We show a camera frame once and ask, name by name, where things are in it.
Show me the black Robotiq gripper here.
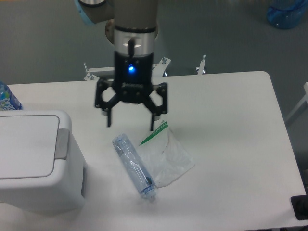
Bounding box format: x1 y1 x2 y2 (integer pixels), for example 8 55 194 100
94 52 168 131

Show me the clear green zip bag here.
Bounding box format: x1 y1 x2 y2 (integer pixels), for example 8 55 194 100
137 121 195 188

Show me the white trash can lid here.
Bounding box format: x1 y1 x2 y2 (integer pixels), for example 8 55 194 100
0 113 71 179

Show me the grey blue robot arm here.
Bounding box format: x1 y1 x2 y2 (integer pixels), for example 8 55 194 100
75 0 168 126

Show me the white plastic trash can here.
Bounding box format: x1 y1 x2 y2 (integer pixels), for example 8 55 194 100
0 110 87 211

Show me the clear empty plastic bottle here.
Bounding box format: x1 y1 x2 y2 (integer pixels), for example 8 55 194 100
112 133 156 201

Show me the blue label water bottle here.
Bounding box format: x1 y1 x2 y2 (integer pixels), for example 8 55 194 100
0 81 23 111

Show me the large blue water jug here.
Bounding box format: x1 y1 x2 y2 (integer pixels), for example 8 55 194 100
266 0 308 29

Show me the black device at edge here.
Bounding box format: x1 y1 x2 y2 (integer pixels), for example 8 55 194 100
291 195 308 220

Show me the white frame at right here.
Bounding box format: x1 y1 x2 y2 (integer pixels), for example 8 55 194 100
284 82 308 127

